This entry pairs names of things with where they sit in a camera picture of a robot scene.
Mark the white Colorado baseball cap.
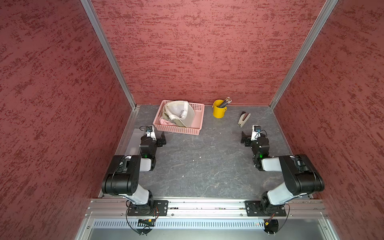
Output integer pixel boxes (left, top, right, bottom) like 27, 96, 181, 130
163, 101, 195, 128

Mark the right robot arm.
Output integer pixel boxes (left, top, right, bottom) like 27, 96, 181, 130
241, 132, 325, 217

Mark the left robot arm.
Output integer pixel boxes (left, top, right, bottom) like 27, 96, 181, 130
102, 133, 169, 217

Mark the pink cloth in basket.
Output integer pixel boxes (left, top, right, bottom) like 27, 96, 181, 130
160, 118, 176, 126

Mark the beige stapler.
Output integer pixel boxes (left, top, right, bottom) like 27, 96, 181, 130
238, 112, 251, 128

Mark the pink plastic basket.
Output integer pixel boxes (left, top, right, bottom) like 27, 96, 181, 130
153, 100, 205, 136

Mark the yellow pencil cup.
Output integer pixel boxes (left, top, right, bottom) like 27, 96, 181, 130
212, 100, 227, 119

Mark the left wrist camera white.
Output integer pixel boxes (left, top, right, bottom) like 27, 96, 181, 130
145, 126, 157, 140

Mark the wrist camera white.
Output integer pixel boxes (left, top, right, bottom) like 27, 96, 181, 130
251, 125, 262, 141
145, 126, 157, 140

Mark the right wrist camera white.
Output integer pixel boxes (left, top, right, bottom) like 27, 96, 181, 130
251, 125, 262, 141

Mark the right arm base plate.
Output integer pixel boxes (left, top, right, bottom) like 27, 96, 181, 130
244, 201, 287, 217

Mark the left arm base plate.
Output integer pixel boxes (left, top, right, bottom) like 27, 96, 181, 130
127, 200, 169, 218

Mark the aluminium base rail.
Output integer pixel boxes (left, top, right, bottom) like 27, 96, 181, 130
85, 198, 330, 219

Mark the left corner aluminium post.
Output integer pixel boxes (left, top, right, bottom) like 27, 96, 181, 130
81, 0, 137, 110

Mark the corner aluminium post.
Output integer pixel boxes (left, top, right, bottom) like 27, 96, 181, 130
270, 0, 338, 110
81, 0, 137, 110

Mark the right corner aluminium post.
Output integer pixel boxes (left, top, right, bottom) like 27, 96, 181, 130
270, 0, 338, 110

